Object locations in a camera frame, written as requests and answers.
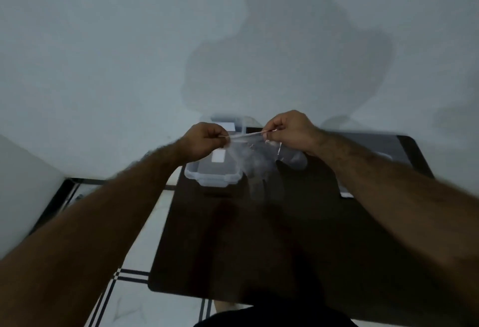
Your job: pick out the person's left hand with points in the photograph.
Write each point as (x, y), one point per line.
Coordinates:
(204, 141)

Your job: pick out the clear plastic glove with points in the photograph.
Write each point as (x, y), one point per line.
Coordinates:
(258, 158)

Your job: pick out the person's left forearm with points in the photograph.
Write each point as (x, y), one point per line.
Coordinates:
(93, 233)

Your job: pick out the clear plastic box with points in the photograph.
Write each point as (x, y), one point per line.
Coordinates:
(209, 177)

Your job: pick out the person's right forearm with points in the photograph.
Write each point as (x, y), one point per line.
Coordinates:
(404, 211)

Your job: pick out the person's right hand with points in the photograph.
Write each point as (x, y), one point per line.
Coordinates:
(295, 130)

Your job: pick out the person's black shirt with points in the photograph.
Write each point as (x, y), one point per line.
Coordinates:
(277, 317)

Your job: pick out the grey plastic glove packet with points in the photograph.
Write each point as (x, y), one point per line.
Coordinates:
(378, 145)

